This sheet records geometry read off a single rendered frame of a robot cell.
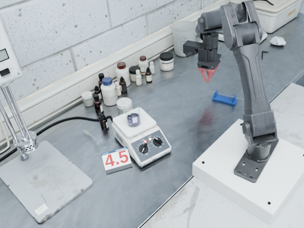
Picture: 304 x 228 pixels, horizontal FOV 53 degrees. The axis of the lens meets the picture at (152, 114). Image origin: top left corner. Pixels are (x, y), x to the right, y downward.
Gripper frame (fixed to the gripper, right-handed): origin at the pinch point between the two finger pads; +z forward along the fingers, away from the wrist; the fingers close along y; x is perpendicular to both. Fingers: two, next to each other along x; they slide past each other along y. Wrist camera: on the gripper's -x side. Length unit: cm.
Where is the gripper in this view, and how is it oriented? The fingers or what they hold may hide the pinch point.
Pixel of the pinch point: (208, 78)
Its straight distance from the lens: 128.2
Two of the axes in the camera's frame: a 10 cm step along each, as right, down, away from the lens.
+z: 0.7, 7.7, 6.4
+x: 8.7, 2.7, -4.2
